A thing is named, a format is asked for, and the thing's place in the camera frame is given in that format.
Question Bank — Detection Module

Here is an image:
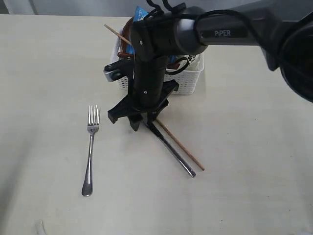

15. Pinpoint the brown round plate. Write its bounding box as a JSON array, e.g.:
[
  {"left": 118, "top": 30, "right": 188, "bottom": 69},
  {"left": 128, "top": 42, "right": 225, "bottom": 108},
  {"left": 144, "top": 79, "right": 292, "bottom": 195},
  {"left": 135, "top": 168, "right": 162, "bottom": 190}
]
[{"left": 119, "top": 17, "right": 137, "bottom": 54}]

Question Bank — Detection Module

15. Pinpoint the blue chips bag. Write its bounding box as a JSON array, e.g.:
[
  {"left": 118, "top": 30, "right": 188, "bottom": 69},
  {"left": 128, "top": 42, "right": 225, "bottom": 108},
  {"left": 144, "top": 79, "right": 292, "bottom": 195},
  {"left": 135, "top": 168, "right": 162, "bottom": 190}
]
[{"left": 126, "top": 6, "right": 148, "bottom": 54}]

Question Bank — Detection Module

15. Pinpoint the silver fork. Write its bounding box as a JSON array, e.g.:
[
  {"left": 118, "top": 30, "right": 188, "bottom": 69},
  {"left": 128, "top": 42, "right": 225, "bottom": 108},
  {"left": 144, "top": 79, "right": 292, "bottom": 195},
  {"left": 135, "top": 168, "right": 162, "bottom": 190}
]
[{"left": 82, "top": 105, "right": 100, "bottom": 197}]

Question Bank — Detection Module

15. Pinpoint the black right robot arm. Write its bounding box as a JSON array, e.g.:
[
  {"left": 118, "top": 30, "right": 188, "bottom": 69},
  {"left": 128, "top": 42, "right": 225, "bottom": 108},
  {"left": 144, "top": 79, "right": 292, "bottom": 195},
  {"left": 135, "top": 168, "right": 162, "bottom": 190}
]
[{"left": 104, "top": 0, "right": 313, "bottom": 130}]

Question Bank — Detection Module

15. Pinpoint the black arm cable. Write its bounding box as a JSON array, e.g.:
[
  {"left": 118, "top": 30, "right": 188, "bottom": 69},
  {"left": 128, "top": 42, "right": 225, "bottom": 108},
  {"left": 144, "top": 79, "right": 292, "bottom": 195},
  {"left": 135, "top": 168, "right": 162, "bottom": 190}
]
[{"left": 145, "top": 0, "right": 289, "bottom": 76}]

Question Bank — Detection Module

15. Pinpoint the dark red wooden spoon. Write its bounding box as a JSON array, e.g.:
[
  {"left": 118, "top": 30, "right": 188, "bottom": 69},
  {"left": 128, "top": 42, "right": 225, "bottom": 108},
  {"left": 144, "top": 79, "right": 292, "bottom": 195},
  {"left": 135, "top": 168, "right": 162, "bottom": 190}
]
[{"left": 117, "top": 52, "right": 181, "bottom": 70}]

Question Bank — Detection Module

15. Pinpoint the silver table knife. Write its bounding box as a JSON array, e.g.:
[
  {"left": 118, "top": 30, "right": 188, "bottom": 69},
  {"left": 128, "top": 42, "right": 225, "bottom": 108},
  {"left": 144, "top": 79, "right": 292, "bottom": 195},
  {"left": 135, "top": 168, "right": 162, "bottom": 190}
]
[{"left": 145, "top": 122, "right": 196, "bottom": 178}]

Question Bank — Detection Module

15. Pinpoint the white floral ceramic bowl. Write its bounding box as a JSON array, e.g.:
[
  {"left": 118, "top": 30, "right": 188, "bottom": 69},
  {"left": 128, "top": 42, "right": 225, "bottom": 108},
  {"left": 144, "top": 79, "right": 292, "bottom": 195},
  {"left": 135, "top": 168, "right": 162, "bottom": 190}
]
[{"left": 178, "top": 55, "right": 200, "bottom": 71}]

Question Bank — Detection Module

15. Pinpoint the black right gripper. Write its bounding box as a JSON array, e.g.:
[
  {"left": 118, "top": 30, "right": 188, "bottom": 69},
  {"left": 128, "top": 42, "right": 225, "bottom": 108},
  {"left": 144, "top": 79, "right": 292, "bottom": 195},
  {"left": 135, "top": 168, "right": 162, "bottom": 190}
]
[{"left": 108, "top": 55, "right": 179, "bottom": 132}]

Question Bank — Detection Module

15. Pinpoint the white perforated plastic basket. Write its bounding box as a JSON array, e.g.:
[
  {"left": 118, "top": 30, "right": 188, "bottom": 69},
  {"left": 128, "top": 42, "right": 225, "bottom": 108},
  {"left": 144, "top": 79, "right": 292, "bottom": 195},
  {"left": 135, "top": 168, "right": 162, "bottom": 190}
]
[{"left": 110, "top": 26, "right": 205, "bottom": 96}]

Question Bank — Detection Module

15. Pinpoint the wooden chopstick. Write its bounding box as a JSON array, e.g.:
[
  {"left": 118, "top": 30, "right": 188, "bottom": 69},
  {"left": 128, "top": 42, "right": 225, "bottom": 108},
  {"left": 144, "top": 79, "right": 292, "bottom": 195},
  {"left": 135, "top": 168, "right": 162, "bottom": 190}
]
[
  {"left": 156, "top": 118, "right": 205, "bottom": 171},
  {"left": 104, "top": 24, "right": 132, "bottom": 46}
]

